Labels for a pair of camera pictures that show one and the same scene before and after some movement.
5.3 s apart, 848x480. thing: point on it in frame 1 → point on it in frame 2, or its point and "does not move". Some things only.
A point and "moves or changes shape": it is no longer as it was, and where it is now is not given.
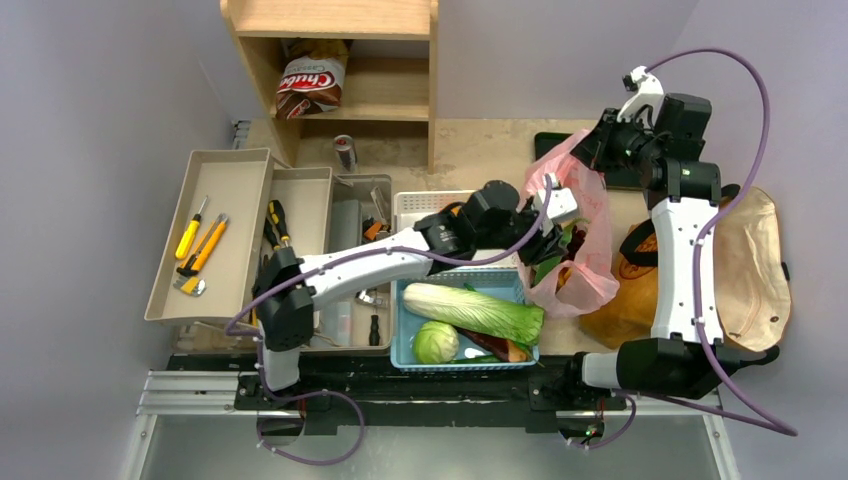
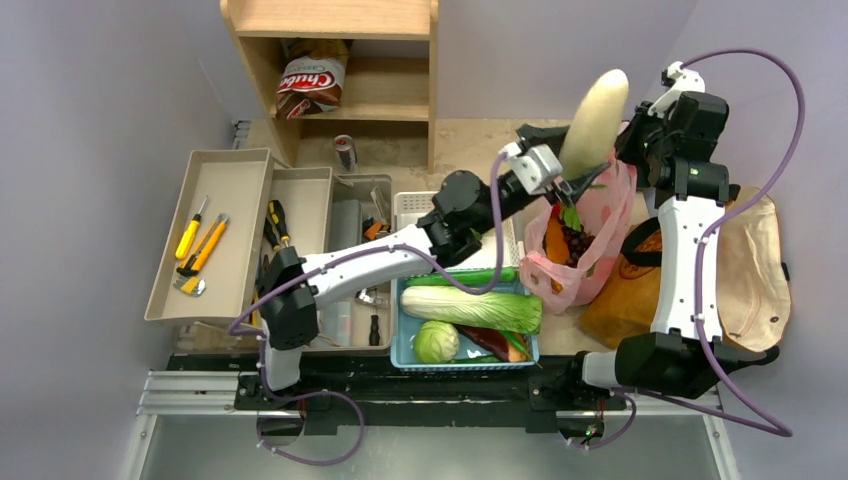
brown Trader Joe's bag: x=751 y=278 does not move
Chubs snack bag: x=312 y=78 does not move
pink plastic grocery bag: x=583 y=278 moves or changes shape
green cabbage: x=435 y=342 does not move
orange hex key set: x=372 y=230 does not move
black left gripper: x=542 y=246 → x=568 y=188
